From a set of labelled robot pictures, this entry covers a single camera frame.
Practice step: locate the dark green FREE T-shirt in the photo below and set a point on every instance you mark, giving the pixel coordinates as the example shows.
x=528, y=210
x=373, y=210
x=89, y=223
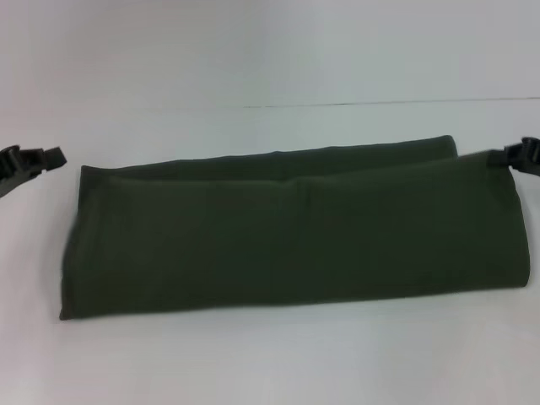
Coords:
x=295, y=236

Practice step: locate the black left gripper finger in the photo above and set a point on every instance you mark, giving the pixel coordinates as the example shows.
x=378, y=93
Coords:
x=46, y=157
x=7, y=185

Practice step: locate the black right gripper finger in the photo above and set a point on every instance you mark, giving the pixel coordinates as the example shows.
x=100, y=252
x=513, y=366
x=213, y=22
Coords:
x=527, y=169
x=521, y=152

